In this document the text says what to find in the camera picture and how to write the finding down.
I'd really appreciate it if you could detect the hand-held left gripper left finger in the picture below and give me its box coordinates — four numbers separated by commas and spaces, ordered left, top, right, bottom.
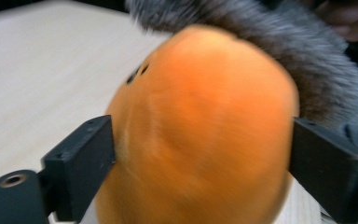
40, 115, 117, 224

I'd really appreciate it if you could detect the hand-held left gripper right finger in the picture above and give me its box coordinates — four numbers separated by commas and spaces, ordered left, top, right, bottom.
288, 116, 358, 224

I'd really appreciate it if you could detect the grey fuzzy cloth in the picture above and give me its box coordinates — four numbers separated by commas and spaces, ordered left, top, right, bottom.
125, 0, 358, 152

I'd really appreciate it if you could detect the orange round fruit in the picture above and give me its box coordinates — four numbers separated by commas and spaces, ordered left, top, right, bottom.
93, 23, 301, 224

